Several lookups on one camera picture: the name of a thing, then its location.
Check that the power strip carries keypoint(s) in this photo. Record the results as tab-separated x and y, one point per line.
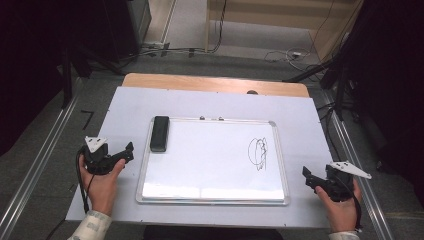
155	44

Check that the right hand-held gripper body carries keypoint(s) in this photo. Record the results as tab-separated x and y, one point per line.
340	186

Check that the white table panel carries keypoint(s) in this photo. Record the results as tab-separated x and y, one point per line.
116	133

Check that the person's dark pants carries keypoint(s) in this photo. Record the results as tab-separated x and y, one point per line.
213	234

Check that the person's left hand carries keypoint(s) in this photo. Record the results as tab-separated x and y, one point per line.
100	190

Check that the dark cabinet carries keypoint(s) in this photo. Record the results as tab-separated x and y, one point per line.
126	26

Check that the aluminium floor rail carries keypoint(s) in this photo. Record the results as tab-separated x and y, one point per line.
370	200
36	166

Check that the wooden table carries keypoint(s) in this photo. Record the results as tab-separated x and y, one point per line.
200	83

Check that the light wooden shelf unit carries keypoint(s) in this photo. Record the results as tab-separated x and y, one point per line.
266	15

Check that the black tripod stand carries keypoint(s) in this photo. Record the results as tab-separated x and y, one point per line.
340	90
67	80

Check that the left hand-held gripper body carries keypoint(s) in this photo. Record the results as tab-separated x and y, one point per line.
96	156

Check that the person's right hand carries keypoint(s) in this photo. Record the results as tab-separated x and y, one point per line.
341	215

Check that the dark curtain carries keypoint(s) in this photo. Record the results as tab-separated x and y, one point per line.
396	83
30	50

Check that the black whiteboard eraser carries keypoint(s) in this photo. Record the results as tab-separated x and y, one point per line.
159	134

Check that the silver framed whiteboard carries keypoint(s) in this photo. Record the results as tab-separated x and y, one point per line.
206	166

